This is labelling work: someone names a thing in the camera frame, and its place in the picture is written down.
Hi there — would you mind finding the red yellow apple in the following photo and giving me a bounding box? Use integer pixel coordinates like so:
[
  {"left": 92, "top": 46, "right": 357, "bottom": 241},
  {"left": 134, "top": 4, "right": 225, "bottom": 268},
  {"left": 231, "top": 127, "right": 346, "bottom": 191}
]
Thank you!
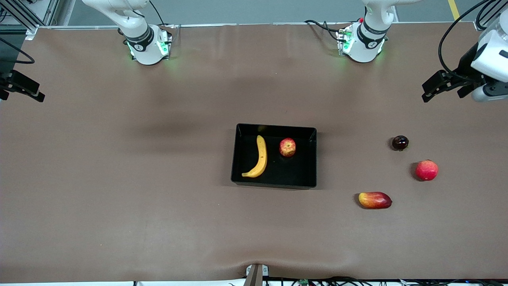
[{"left": 279, "top": 137, "right": 297, "bottom": 158}]

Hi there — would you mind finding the black plastic box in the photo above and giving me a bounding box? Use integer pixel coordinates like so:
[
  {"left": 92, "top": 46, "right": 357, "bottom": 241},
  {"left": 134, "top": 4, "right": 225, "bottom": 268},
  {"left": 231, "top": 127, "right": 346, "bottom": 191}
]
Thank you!
[{"left": 231, "top": 123, "right": 318, "bottom": 189}]

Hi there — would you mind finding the yellow banana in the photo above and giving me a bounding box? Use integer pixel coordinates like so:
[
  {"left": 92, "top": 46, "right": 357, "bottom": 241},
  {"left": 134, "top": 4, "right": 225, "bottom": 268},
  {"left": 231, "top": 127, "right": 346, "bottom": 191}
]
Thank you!
[{"left": 241, "top": 135, "right": 268, "bottom": 178}]

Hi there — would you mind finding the red round fruit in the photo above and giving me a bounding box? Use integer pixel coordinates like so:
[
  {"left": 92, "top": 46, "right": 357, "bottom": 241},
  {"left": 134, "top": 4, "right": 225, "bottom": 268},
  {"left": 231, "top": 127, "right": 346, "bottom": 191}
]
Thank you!
[{"left": 415, "top": 159, "right": 439, "bottom": 182}]

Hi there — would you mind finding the red yellow mango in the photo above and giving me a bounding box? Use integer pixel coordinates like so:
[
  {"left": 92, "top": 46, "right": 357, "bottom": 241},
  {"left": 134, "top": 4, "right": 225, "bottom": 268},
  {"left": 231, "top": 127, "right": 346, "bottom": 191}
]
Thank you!
[{"left": 358, "top": 191, "right": 393, "bottom": 210}]

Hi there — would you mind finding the brown table mat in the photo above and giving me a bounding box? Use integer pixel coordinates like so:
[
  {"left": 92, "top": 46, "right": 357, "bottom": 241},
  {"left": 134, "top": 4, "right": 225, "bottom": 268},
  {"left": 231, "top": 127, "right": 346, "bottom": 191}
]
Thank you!
[{"left": 0, "top": 22, "right": 508, "bottom": 282}]

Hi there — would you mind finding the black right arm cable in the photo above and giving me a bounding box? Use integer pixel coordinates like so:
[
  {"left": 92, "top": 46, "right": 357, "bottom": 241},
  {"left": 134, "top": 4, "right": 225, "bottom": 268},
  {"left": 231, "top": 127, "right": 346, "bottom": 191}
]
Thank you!
[{"left": 0, "top": 37, "right": 36, "bottom": 65}]

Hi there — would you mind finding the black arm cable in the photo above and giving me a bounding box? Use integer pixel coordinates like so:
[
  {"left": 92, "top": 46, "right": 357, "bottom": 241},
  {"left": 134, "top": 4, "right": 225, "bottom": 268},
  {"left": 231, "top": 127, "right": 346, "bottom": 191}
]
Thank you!
[
  {"left": 438, "top": 0, "right": 508, "bottom": 78},
  {"left": 0, "top": 37, "right": 36, "bottom": 65}
]

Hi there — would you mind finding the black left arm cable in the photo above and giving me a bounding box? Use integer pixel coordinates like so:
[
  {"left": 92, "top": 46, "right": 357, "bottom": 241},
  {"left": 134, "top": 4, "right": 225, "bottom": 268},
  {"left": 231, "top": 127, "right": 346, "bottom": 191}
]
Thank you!
[{"left": 438, "top": 0, "right": 508, "bottom": 78}]

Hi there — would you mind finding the aluminium frame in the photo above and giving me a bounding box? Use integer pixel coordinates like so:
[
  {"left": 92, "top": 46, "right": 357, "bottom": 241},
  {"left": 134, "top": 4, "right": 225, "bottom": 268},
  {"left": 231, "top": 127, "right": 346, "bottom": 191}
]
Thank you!
[{"left": 0, "top": 0, "right": 60, "bottom": 40}]

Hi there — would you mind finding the black base cable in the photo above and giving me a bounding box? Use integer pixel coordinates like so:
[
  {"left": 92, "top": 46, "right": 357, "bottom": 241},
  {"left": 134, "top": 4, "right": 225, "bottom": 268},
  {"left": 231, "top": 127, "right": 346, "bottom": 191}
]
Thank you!
[{"left": 304, "top": 19, "right": 343, "bottom": 42}]

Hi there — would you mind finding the metal clamp bracket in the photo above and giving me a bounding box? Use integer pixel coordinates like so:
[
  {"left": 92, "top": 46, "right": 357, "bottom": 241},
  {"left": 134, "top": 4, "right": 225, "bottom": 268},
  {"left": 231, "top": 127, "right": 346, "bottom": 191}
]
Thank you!
[{"left": 245, "top": 264, "right": 269, "bottom": 286}]

